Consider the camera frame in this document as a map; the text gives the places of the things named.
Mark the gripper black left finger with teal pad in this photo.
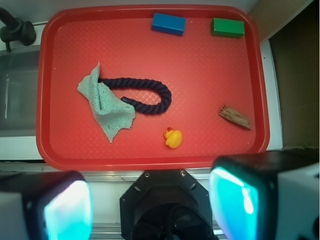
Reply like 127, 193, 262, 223
0, 171, 94, 240

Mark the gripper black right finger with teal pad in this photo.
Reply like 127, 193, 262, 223
208, 150, 320, 240

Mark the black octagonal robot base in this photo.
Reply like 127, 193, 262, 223
119, 169, 218, 240

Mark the brown wood chip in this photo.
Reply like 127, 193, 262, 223
218, 105, 253, 130

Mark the light green woven cloth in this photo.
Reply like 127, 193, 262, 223
77, 63, 136, 143

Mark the yellow rubber duck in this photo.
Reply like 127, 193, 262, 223
164, 127, 183, 149

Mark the red plastic tray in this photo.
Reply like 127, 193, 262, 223
36, 5, 270, 171

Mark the grey metal sink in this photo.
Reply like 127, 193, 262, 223
0, 46, 40, 137

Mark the green rectangular block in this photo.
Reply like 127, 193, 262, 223
211, 17, 245, 38

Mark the blue rectangular block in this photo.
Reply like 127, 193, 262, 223
151, 12, 187, 36

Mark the dark navy rope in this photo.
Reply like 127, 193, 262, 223
98, 77, 173, 115

